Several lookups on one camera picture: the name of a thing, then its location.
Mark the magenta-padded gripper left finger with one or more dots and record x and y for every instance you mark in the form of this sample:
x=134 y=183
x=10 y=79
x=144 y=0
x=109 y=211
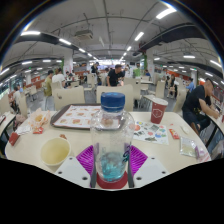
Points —
x=83 y=161

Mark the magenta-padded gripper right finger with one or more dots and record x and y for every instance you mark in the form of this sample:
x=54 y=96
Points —
x=140 y=161

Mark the clear bottle with blue cap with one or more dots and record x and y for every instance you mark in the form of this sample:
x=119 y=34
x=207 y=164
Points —
x=111 y=140

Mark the cream plastic cup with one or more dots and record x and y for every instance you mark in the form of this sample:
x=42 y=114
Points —
x=55 y=151

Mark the colourful printed flyer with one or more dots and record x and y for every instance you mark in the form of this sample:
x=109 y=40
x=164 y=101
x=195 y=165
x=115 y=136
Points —
x=153 y=133

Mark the flat round red coaster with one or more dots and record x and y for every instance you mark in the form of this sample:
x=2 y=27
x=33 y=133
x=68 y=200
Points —
x=111 y=185

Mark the small red sauce packet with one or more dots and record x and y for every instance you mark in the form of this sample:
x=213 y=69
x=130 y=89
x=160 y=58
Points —
x=38 y=130
x=174 y=134

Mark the brown food tray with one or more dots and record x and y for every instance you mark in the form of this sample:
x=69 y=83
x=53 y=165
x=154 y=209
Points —
x=75 y=116

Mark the red paper cup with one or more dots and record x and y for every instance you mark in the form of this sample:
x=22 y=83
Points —
x=158 y=113

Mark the clear plastic bag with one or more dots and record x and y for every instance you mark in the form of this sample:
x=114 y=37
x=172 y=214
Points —
x=190 y=146

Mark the crumpled food wrapper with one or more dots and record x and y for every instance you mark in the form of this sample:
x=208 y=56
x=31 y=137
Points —
x=39 y=119

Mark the beige chair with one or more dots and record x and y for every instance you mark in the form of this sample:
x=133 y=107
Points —
x=123 y=95
x=68 y=97

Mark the white paper receipt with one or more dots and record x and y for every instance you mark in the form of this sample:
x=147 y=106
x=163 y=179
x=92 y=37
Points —
x=23 y=129

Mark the beige chairs group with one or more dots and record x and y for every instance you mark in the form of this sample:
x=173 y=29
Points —
x=160 y=89

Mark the person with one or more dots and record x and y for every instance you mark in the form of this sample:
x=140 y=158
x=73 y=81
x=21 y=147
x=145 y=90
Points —
x=16 y=96
x=94 y=68
x=48 y=85
x=59 y=78
x=196 y=100
x=190 y=86
x=115 y=76

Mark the beige dining table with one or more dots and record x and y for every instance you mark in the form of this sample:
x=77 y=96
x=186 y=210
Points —
x=5 y=121
x=216 y=123

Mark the ceiling air conditioner unit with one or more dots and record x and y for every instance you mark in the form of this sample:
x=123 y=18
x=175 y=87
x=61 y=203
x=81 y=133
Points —
x=83 y=35

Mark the ceiling lights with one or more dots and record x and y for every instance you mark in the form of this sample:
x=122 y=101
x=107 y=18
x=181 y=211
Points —
x=165 y=12

